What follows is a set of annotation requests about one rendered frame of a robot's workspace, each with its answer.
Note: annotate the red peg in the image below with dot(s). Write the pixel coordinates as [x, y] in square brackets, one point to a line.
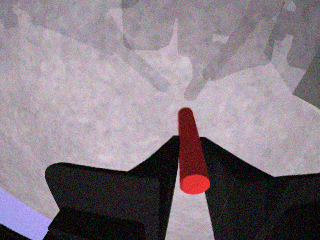
[193, 170]

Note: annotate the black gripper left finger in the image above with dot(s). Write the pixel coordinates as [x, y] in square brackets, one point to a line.
[144, 193]

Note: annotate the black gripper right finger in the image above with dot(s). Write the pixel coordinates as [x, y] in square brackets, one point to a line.
[245, 202]

